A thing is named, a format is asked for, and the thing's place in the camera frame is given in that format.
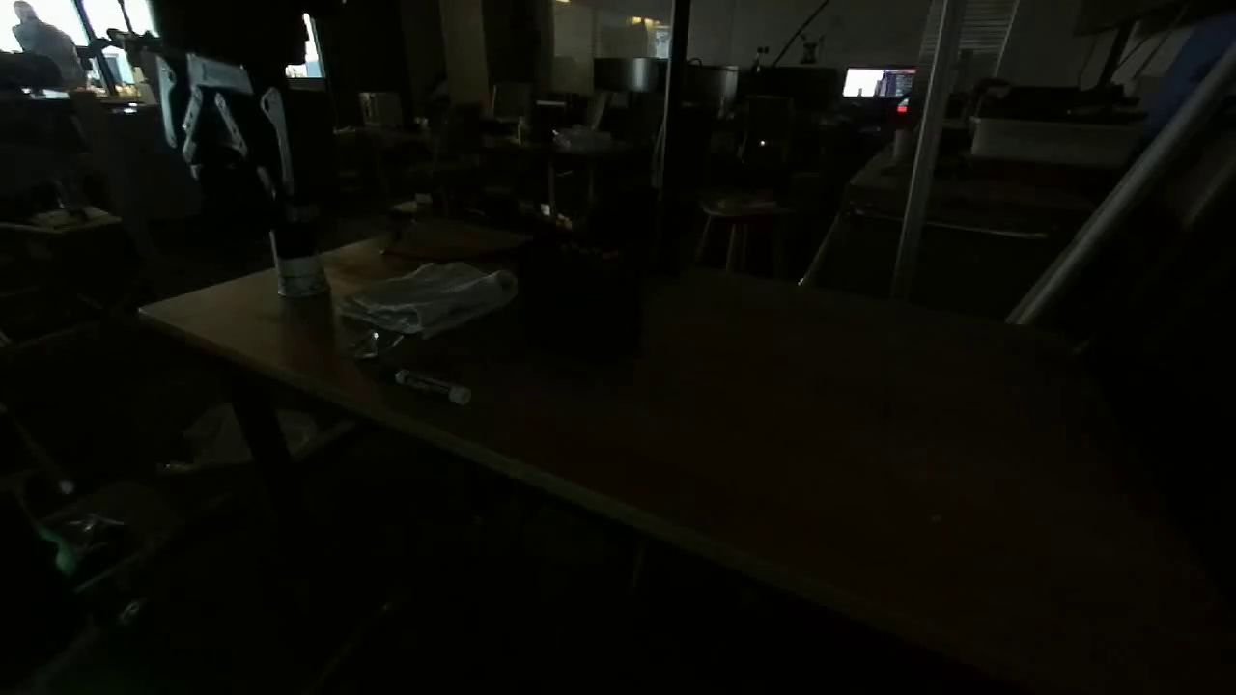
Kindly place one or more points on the white towel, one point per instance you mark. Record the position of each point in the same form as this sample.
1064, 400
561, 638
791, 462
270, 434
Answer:
432, 298

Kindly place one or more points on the black basket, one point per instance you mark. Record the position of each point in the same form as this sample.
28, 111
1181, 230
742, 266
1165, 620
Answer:
583, 298

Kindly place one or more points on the black marker pen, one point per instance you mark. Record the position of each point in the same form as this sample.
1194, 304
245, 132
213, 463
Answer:
441, 387

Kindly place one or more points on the white cup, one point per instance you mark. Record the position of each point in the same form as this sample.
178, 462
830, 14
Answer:
294, 262

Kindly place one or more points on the lit monitor screen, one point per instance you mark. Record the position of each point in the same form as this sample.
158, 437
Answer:
879, 83

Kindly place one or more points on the metal diagonal pole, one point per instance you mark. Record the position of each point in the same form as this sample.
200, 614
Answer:
1156, 159

